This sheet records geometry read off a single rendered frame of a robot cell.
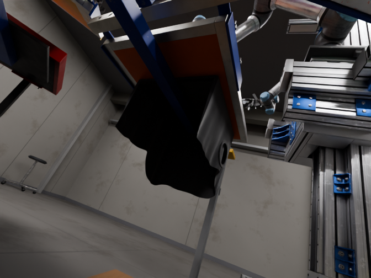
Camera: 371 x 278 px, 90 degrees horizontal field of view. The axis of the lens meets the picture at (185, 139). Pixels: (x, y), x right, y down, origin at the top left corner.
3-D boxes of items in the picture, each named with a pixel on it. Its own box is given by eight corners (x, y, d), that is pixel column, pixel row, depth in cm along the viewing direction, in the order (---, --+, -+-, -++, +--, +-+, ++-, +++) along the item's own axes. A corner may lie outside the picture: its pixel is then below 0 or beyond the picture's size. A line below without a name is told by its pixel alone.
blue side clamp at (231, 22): (228, 91, 85) (231, 80, 88) (239, 91, 82) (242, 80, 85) (212, 26, 61) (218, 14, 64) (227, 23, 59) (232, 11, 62)
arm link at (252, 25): (258, 20, 126) (205, 57, 116) (261, 1, 117) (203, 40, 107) (273, 25, 121) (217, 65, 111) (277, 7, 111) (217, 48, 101)
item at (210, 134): (205, 186, 104) (221, 132, 120) (220, 189, 100) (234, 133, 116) (173, 145, 68) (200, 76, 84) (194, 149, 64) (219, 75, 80)
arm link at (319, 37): (334, 63, 100) (334, 47, 105) (350, 39, 88) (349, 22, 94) (309, 61, 103) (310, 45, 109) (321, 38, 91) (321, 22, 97)
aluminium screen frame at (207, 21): (171, 134, 148) (173, 131, 150) (247, 143, 121) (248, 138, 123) (101, 44, 86) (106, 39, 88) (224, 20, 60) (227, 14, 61)
